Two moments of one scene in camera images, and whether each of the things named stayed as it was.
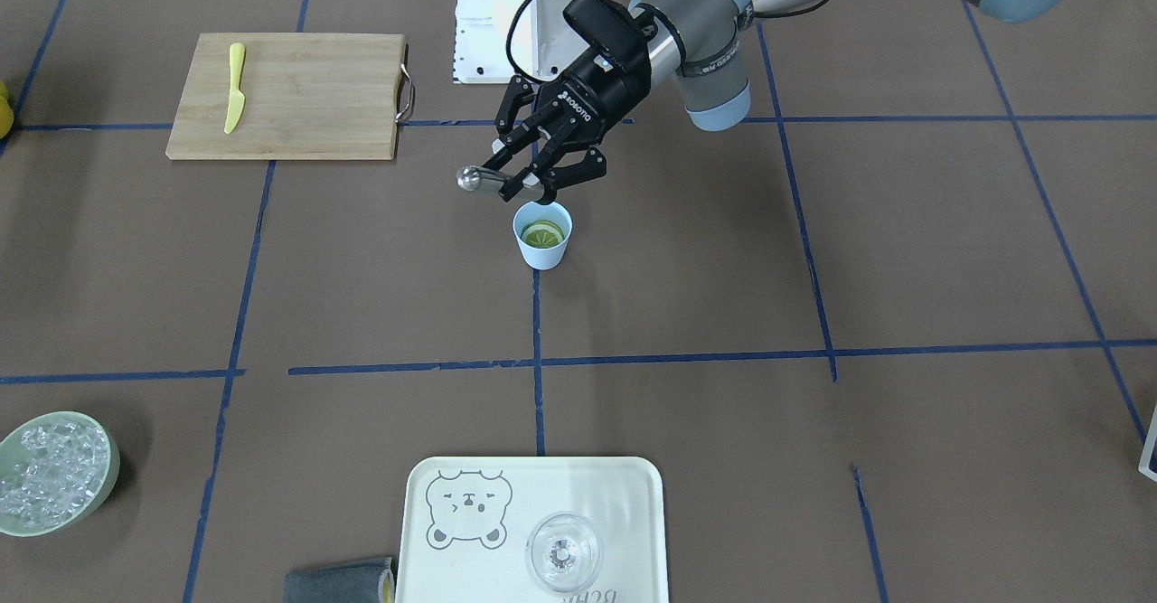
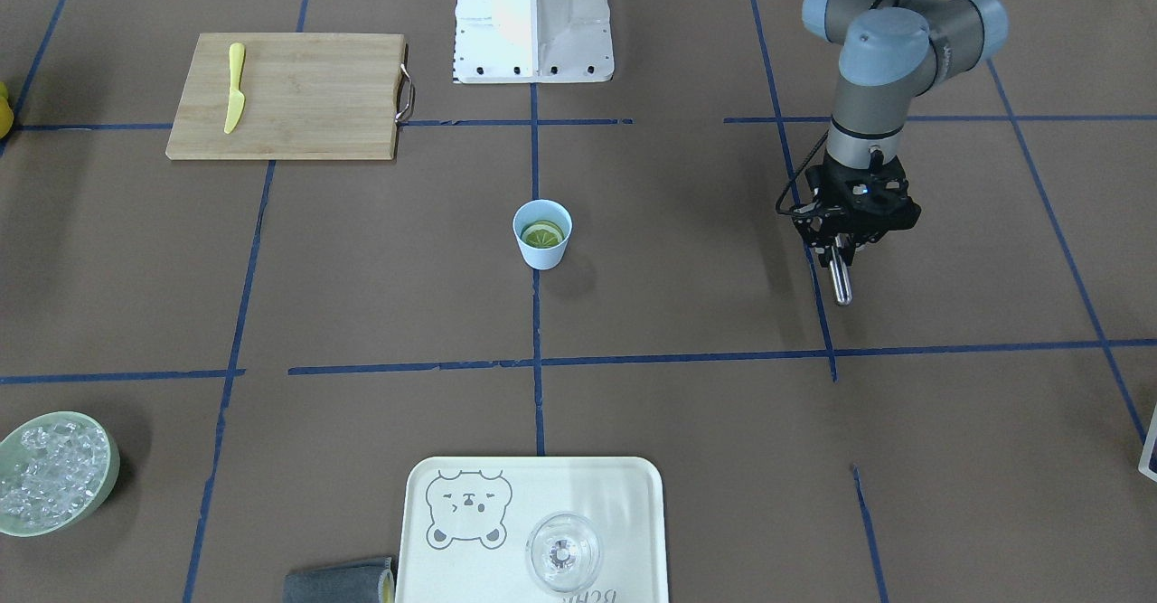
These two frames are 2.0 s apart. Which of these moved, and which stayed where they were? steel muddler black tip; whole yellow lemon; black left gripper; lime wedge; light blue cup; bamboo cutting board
Moved: steel muddler black tip; black left gripper
Stayed: bamboo cutting board; lime wedge; light blue cup; whole yellow lemon
